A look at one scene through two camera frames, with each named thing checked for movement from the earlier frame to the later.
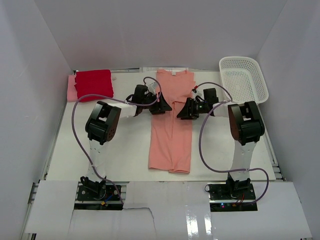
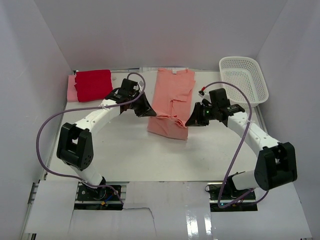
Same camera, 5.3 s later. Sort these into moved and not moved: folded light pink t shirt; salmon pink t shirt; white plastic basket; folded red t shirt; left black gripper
Moved: salmon pink t shirt; left black gripper
Not moved: white plastic basket; folded light pink t shirt; folded red t shirt
